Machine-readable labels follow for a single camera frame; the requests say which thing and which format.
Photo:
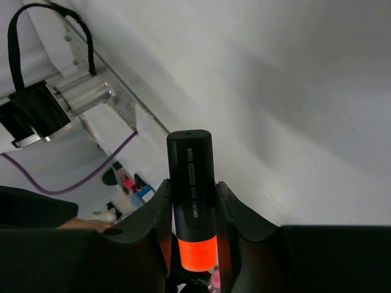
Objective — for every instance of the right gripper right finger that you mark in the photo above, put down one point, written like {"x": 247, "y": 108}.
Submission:
{"x": 256, "y": 255}

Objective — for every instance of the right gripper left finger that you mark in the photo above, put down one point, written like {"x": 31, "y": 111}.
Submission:
{"x": 39, "y": 255}

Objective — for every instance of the orange black highlighter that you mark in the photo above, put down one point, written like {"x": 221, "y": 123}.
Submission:
{"x": 191, "y": 170}

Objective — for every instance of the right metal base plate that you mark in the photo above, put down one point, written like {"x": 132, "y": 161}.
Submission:
{"x": 79, "y": 92}

